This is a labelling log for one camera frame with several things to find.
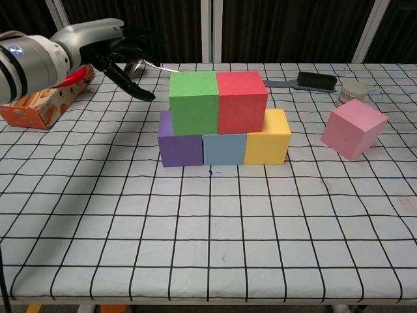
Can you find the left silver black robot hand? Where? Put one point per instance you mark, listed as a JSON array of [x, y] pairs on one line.
[[84, 36]]

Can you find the green foam cube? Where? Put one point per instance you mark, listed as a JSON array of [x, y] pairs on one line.
[[193, 111]]

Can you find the purple foam cube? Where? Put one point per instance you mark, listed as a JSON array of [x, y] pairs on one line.
[[180, 151]]

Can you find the red foam cube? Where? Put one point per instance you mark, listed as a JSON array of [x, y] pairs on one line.
[[241, 111]]

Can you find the light blue foam cube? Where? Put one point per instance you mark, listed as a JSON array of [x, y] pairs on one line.
[[224, 150]]

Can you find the yellow foam cube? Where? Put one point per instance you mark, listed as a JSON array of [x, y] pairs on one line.
[[267, 148]]

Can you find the pink foam cube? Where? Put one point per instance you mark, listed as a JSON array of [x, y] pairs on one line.
[[352, 130]]

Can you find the red round plastic lid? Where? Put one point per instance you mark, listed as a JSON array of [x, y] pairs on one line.
[[76, 76]]

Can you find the dark pleated curtain panel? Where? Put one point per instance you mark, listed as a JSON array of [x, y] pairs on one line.
[[400, 19], [286, 29], [23, 13], [176, 29]]

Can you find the orange snack box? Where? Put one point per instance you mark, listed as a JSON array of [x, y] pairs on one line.
[[29, 114]]

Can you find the white black grid tablecloth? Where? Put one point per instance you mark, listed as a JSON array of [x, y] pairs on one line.
[[208, 228]]

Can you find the grey brush black bristles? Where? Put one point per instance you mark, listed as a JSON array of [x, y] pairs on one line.
[[316, 81]]

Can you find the small white jar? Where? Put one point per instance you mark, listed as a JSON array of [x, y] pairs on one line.
[[353, 93]]

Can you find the white slanted frame post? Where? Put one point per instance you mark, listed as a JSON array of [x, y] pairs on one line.
[[370, 29], [53, 9]]

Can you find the white table frame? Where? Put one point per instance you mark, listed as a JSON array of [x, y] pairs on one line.
[[88, 309]]

